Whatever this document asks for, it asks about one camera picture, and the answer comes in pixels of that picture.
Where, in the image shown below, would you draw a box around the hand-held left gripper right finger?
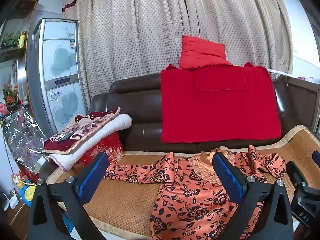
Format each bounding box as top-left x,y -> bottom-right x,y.
212,152 -> 294,240

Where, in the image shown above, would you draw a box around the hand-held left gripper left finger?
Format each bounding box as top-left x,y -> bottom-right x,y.
27,152 -> 110,240

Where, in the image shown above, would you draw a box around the orange floral garment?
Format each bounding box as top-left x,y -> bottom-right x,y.
104,145 -> 288,240

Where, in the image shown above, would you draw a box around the woven straw mat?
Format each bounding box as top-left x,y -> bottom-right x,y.
46,124 -> 320,240

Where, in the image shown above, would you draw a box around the white folded quilt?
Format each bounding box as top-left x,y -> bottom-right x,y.
46,113 -> 132,172

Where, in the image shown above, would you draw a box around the black remote control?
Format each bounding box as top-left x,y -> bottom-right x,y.
56,134 -> 74,143

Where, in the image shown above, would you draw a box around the maroon floral folded blanket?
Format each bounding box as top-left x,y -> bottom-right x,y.
42,107 -> 121,155

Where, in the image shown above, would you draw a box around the red blanket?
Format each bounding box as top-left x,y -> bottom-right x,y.
160,62 -> 282,144

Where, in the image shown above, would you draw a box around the yellow and blue toy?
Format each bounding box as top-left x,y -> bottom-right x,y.
15,172 -> 38,208

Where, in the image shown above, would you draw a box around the clear plastic sheet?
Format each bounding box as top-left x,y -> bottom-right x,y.
2,106 -> 48,178

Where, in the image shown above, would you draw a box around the brown leather sofa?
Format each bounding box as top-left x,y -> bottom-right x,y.
89,72 -> 320,153

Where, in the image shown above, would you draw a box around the white pipe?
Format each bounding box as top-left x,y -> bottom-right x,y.
266,67 -> 295,77

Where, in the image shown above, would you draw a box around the standing air conditioner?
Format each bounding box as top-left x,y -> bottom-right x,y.
26,18 -> 89,137

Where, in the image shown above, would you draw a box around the red artificial flowers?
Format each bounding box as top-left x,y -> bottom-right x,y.
2,84 -> 20,110

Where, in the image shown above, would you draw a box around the red pillow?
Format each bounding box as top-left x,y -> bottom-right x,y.
179,35 -> 233,70

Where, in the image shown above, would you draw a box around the beige dotted curtain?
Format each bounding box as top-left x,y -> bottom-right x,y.
61,0 -> 294,110

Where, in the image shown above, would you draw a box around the wooden cabinet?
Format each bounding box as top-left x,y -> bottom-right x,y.
0,0 -> 44,65

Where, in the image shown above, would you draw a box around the wooden frame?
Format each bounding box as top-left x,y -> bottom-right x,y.
272,76 -> 320,133

